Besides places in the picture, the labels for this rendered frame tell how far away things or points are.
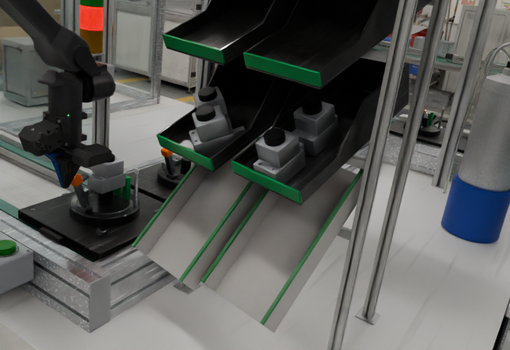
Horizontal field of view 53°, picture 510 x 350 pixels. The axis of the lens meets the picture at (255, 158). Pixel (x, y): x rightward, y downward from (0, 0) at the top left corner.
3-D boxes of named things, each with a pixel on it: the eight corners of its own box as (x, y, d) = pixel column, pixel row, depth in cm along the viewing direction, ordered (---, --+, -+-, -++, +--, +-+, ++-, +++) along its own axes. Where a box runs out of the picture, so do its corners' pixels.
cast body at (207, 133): (198, 161, 79) (186, 124, 75) (193, 146, 83) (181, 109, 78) (250, 144, 80) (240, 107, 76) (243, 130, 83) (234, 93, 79)
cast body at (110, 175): (101, 194, 102) (102, 162, 100) (86, 187, 104) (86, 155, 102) (133, 183, 109) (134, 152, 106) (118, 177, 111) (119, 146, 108)
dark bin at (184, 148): (213, 173, 77) (201, 133, 72) (159, 146, 85) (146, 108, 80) (325, 83, 91) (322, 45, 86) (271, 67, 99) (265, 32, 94)
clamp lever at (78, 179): (84, 210, 101) (73, 181, 96) (77, 206, 102) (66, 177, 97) (98, 199, 103) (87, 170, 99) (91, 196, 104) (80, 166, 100)
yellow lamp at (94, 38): (89, 54, 113) (89, 31, 111) (74, 50, 115) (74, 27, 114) (107, 52, 117) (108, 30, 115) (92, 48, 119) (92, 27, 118)
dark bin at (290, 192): (300, 206, 70) (293, 164, 65) (233, 173, 78) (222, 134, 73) (408, 103, 84) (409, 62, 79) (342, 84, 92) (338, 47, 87)
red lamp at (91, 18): (89, 30, 111) (89, 7, 110) (74, 27, 114) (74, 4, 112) (108, 30, 115) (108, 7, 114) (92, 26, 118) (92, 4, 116)
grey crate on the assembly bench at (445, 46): (445, 58, 573) (449, 43, 567) (410, 52, 592) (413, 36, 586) (452, 57, 597) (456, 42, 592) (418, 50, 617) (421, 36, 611)
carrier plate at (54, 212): (99, 263, 93) (99, 253, 92) (17, 218, 104) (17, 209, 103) (186, 221, 112) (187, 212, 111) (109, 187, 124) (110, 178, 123)
